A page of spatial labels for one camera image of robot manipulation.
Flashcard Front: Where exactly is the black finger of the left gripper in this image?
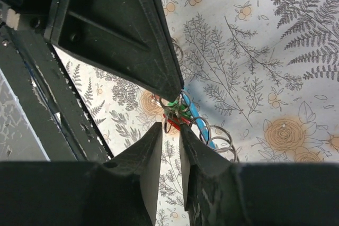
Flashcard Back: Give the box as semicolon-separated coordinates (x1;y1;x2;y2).
44;0;184;100

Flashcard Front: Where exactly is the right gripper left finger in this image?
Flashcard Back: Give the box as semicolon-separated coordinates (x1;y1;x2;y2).
1;122;162;225

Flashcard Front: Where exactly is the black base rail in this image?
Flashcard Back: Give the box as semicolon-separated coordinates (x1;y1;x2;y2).
0;0;114;162

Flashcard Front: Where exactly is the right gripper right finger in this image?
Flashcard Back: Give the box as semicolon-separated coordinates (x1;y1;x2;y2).
180;124;338;225

